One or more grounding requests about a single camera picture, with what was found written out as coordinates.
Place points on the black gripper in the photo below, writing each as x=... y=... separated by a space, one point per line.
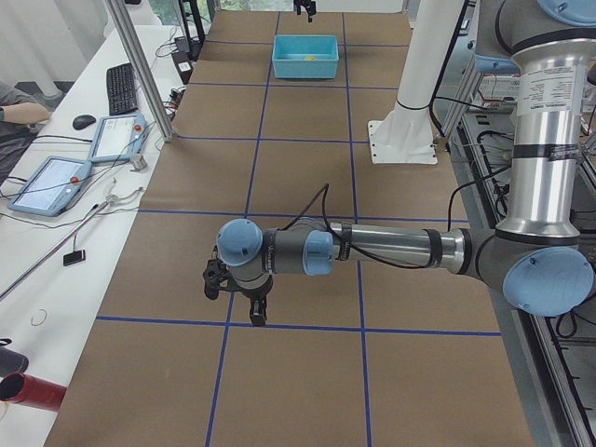
x=305 y=6
x=253 y=295

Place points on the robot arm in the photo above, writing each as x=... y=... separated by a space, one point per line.
x=531 y=257

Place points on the light blue plastic bin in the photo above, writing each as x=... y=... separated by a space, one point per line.
x=305 y=56

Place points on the black keyboard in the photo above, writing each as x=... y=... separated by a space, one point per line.
x=121 y=90

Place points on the teach pendant far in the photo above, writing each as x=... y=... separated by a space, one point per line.
x=118 y=138

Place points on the teach pendant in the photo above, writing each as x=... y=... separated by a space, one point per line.
x=52 y=187
x=118 y=138

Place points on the teach pendant near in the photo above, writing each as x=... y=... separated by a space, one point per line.
x=52 y=187

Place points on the red cylinder bottle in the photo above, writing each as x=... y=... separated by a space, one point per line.
x=31 y=391

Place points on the black computer mouse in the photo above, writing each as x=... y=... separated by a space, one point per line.
x=81 y=122

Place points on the person at desk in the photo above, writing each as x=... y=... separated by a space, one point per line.
x=20 y=113

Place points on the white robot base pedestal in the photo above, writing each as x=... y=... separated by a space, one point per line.
x=405 y=136

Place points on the aluminium frame post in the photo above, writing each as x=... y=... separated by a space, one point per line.
x=133 y=48

